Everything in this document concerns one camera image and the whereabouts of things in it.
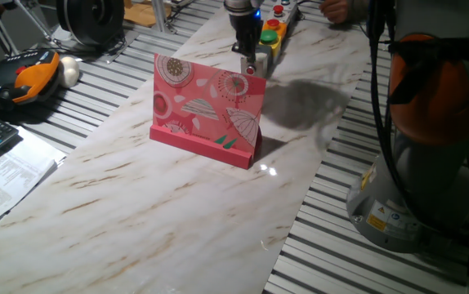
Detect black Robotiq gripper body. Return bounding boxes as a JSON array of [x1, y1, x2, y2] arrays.
[[229, 11, 264, 52]]

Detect grey box small red button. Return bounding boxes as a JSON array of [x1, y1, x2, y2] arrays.
[[240, 44, 275, 79]]

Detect yellow box green button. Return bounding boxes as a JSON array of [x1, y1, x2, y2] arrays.
[[258, 29, 284, 58]]

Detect orange box red mushroom button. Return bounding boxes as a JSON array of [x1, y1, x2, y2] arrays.
[[261, 18, 288, 38]]

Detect bystander's bare hand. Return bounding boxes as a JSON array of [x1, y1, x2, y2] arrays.
[[319, 0, 355, 25]]

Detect white box red green buttons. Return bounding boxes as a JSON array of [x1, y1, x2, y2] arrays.
[[270, 0, 301, 25]]

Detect pink patterned standing card box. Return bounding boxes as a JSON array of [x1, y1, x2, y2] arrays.
[[149, 53, 267, 170]]

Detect brown cardboard piece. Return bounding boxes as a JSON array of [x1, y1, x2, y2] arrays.
[[123, 0, 158, 28]]

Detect black round spool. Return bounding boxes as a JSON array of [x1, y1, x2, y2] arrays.
[[56, 0, 126, 47]]

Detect white round mouse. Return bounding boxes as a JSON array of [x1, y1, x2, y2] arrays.
[[57, 56, 81, 89]]

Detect orange black teach pendant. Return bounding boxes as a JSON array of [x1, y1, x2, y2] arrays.
[[0, 48, 62, 114]]

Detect printed white paper sheets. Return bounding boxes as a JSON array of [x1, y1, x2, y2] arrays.
[[0, 124, 67, 232]]

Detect short aluminium profile post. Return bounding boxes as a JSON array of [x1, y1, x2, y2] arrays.
[[149, 0, 178, 34]]

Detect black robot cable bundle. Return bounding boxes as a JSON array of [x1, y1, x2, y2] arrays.
[[367, 0, 419, 221]]

